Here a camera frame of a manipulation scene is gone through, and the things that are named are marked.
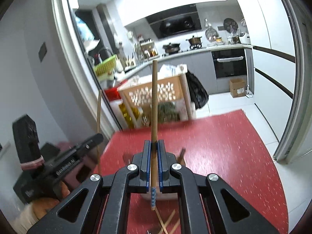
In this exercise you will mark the black wok on stove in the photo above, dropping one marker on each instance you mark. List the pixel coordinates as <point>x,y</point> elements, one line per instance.
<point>171,48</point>

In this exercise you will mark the cardboard box on floor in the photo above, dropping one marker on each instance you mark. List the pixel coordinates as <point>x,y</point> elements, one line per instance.
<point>237,87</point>

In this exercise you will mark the red plastic basin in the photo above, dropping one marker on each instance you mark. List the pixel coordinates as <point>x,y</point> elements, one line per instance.
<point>112,94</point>

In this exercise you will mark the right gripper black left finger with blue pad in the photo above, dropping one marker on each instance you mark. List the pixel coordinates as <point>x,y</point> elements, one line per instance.
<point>101,203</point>

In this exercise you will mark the white refrigerator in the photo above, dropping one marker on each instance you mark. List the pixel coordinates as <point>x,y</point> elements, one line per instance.
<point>274,60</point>

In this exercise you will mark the grey wall switch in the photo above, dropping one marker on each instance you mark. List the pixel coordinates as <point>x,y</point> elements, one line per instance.
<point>42,51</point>

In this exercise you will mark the brown pot on stove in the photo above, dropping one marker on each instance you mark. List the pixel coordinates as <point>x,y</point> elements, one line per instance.
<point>195,43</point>

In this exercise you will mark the black garbage bag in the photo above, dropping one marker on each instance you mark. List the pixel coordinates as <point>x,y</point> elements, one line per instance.
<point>198,94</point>

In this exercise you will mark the black built-in oven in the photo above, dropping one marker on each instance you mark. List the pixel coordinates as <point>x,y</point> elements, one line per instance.
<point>229,63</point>

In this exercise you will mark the beige flower-cutout storage cart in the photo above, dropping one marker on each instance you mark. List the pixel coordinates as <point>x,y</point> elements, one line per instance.
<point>172,87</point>

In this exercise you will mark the bamboo chopstick blue tip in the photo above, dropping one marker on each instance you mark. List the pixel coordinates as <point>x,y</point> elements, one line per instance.
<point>154,134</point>

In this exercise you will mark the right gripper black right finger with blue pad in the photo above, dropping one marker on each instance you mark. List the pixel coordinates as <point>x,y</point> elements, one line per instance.
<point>207,204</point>

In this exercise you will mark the black range hood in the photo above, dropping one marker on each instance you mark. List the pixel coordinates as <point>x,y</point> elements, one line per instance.
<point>174,21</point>

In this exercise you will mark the green plastic basket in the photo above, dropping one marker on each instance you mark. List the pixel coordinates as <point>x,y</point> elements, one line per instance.
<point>106,67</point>

